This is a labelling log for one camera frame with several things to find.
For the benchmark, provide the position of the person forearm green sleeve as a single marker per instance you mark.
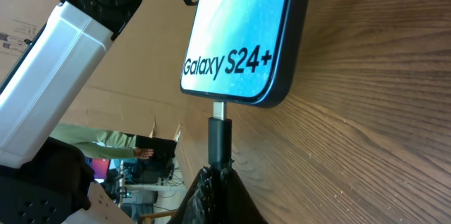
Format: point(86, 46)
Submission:
point(96, 143)

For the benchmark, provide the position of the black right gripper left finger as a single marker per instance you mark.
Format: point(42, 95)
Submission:
point(200, 203)

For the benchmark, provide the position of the person hand in background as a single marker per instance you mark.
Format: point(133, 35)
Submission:
point(143, 153)

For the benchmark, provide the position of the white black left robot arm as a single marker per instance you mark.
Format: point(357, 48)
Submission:
point(44, 180)

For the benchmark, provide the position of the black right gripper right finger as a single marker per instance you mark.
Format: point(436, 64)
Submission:
point(239, 207)

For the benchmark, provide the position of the Galaxy S24+ smartphone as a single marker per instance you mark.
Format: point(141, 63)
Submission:
point(243, 51)

